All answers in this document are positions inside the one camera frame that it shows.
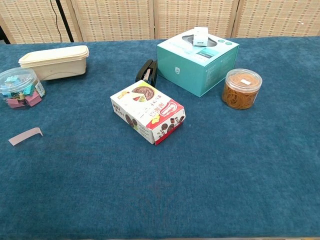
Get blue fabric table cloth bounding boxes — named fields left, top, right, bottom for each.
left=0, top=36, right=320, bottom=240

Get clear jar of rubber bands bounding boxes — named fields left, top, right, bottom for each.
left=221, top=68, right=263, bottom=111

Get teal product box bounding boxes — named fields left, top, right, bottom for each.
left=156, top=28, right=240, bottom=98

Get white red snack box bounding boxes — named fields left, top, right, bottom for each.
left=109, top=79, right=186, bottom=146

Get black stapler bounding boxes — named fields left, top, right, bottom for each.
left=135, top=59, right=158, bottom=88

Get pink paper strip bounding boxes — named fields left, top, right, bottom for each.
left=8, top=127, right=44, bottom=146

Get black tripod stand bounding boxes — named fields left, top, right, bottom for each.
left=55, top=0, right=75, bottom=43

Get beige plastic lidded container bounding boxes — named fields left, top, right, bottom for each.
left=18, top=44, right=90, bottom=82

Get clear jar of binder clips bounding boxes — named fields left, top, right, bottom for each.
left=0, top=66, right=46, bottom=110

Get bamboo folding screen panel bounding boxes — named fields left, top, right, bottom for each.
left=0, top=0, right=85, bottom=45
left=232, top=0, right=320, bottom=39
left=71, top=0, right=156, bottom=42
left=152, top=0, right=241, bottom=40

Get small white carton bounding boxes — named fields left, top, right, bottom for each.
left=192, top=26, right=210, bottom=47

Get thin black hanging cable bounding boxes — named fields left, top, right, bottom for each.
left=49, top=0, right=63, bottom=43

